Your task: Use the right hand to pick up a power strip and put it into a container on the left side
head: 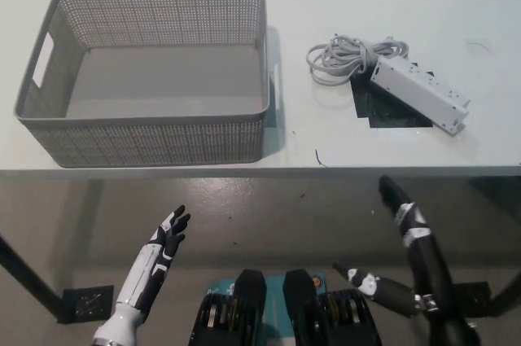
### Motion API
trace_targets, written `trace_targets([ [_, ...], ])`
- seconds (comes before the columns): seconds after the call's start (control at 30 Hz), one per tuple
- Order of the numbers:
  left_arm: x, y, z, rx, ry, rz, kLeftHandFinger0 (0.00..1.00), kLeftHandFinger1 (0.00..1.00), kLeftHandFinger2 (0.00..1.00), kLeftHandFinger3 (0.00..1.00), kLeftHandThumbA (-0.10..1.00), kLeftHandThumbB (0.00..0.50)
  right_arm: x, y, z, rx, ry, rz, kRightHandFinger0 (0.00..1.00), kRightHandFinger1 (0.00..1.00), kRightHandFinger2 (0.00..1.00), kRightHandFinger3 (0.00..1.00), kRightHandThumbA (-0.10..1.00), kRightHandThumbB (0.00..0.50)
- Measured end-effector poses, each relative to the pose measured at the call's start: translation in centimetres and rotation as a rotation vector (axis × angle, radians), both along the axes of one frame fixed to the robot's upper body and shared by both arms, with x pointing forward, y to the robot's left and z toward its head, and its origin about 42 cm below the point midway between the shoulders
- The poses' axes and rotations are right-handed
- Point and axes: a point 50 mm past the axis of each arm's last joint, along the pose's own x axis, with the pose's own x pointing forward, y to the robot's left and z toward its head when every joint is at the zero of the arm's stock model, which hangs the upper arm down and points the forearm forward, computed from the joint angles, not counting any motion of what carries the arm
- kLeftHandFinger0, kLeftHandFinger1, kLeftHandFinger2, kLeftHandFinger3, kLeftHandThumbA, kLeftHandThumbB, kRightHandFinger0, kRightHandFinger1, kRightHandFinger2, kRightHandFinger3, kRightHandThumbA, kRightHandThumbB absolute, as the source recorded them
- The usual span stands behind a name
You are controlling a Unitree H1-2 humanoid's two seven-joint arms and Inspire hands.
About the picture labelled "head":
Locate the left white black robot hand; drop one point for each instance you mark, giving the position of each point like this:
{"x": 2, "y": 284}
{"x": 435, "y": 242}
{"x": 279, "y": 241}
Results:
{"x": 156, "y": 252}

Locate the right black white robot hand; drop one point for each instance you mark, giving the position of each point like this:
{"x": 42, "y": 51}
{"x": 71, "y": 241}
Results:
{"x": 425, "y": 264}

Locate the black floor plate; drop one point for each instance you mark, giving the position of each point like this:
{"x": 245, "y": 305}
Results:
{"x": 474, "y": 297}
{"x": 91, "y": 301}

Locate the black table leg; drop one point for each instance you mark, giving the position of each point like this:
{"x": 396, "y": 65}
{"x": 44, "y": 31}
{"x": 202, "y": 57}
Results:
{"x": 28, "y": 270}
{"x": 509, "y": 289}

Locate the grey perforated plastic basket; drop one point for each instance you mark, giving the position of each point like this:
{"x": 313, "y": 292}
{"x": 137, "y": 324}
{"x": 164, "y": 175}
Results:
{"x": 163, "y": 81}

